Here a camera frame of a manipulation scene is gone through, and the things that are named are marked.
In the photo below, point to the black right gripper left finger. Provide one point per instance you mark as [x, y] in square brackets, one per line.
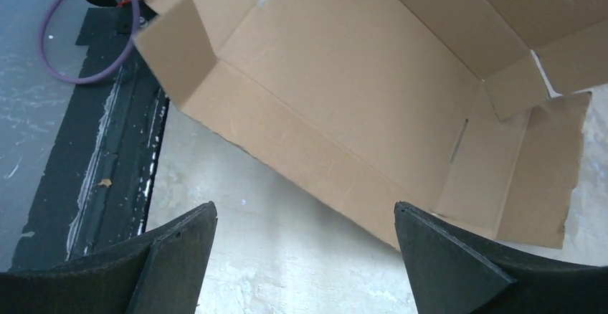
[160, 271]

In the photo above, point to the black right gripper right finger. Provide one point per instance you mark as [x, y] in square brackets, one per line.
[452, 270]

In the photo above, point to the brown cardboard box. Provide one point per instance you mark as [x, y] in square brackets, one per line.
[471, 110]

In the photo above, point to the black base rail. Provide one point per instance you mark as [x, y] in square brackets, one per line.
[77, 161]

